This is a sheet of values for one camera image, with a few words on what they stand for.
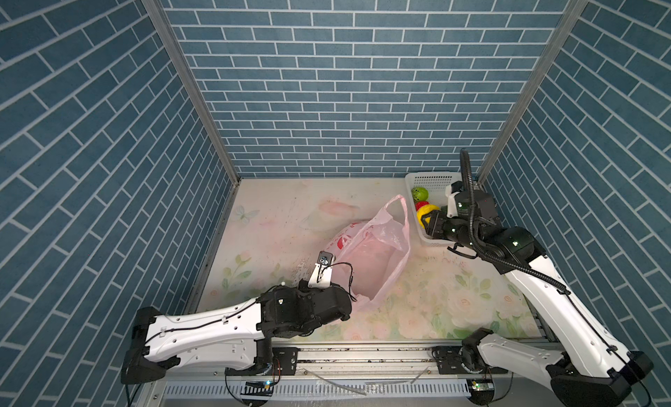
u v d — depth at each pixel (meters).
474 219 0.49
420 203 1.06
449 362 0.73
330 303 0.49
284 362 0.73
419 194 1.08
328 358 0.76
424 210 0.71
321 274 0.59
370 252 0.98
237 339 0.44
